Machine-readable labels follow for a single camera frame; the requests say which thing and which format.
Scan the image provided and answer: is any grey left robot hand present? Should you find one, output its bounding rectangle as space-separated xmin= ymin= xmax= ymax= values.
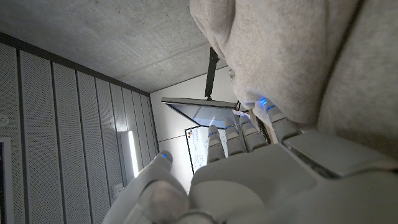
xmin=101 ymin=98 xmax=398 ymax=224

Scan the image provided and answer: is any beige coat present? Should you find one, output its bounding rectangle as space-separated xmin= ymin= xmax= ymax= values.
xmin=189 ymin=0 xmax=398 ymax=159

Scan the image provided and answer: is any white paper poster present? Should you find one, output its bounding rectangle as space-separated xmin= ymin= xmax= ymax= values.
xmin=184 ymin=125 xmax=230 ymax=174

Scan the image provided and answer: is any computer monitor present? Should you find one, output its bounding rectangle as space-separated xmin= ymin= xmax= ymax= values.
xmin=160 ymin=96 xmax=241 ymax=130

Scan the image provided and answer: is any ceiling air vent slot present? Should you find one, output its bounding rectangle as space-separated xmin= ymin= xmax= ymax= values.
xmin=0 ymin=138 xmax=15 ymax=224

